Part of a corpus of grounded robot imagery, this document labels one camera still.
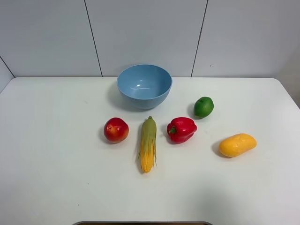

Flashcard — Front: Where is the corn cob with husk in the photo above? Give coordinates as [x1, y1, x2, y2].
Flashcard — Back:
[137, 116, 157, 173]

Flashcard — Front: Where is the blue plastic bowl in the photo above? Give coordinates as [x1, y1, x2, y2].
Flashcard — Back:
[116, 64, 173, 110]

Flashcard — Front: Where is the green lime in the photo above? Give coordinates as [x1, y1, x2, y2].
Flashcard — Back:
[194, 97, 214, 119]

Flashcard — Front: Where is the red bell pepper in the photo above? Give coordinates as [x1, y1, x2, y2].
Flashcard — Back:
[167, 117, 197, 144]

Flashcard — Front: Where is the yellow mango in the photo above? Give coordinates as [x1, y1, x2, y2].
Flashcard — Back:
[219, 133, 257, 158]

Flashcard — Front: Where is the red apple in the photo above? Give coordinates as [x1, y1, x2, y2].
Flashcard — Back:
[104, 117, 129, 143]

